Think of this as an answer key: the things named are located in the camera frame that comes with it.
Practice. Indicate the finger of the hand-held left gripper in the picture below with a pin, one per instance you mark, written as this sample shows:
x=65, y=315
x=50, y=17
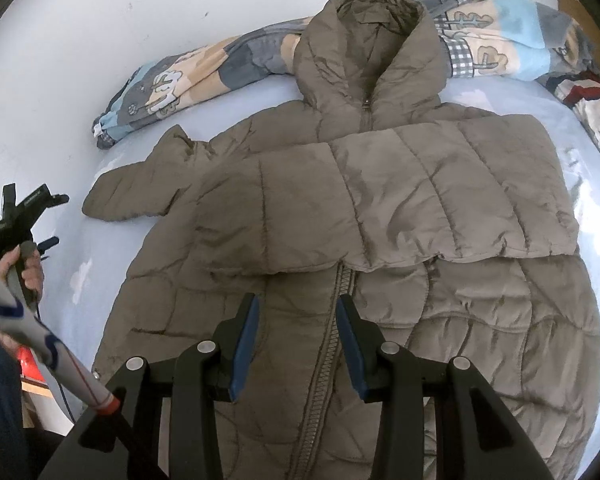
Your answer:
x=49, y=244
x=59, y=200

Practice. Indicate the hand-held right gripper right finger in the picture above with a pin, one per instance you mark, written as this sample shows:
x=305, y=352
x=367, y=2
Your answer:
x=352, y=350

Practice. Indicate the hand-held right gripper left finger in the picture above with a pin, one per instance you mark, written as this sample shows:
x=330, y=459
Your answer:
x=244, y=350

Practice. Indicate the olive puffer jacket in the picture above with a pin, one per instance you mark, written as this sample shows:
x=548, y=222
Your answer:
x=380, y=200

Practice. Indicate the person's left hand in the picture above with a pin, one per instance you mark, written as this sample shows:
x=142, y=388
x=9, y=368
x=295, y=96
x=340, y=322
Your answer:
x=32, y=275

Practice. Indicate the light blue bed sheet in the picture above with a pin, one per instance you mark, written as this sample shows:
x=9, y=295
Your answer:
x=105, y=260

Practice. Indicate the red box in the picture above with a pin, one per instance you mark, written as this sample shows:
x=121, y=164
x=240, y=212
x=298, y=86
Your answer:
x=30, y=362

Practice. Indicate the patchwork cartoon print blanket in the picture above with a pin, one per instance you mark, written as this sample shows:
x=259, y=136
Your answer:
x=180, y=80

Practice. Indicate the person's dark clothing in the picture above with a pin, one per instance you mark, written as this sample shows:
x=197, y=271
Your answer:
x=0, y=410

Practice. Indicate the red navy printed cloth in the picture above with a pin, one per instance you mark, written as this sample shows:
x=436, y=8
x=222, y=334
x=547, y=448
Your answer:
x=590, y=105

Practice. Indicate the brown wooden board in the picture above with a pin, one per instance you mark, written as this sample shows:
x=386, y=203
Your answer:
x=582, y=22

